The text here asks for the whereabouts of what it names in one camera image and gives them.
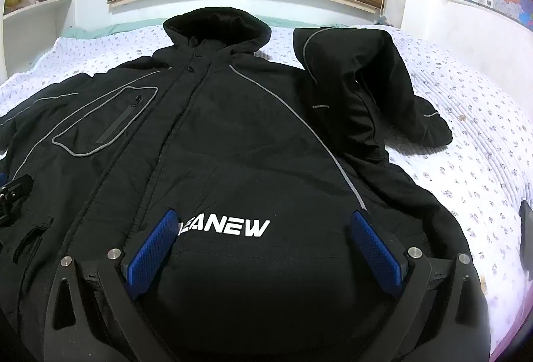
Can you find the black hooded jacket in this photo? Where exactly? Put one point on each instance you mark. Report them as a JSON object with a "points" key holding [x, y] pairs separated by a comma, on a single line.
{"points": [[250, 145]]}

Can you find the green bed sheet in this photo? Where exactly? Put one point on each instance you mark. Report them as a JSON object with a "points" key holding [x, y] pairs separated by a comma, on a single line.
{"points": [[104, 29]]}

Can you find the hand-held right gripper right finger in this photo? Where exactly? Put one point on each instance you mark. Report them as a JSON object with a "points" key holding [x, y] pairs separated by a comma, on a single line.
{"points": [[377, 251]]}

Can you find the white floral bed quilt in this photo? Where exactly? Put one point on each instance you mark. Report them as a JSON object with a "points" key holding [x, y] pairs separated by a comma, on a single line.
{"points": [[462, 162]]}

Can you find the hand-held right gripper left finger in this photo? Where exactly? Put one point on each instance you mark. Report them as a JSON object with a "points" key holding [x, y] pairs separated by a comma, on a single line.
{"points": [[150, 251]]}

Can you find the white wall shelf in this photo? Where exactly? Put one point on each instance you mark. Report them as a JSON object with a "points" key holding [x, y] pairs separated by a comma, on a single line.
{"points": [[50, 12]]}

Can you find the dark flat device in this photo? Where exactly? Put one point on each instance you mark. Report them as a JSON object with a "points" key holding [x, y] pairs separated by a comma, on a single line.
{"points": [[526, 237]]}

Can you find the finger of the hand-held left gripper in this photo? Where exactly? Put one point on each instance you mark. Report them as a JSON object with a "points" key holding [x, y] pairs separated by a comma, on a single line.
{"points": [[16, 195]]}

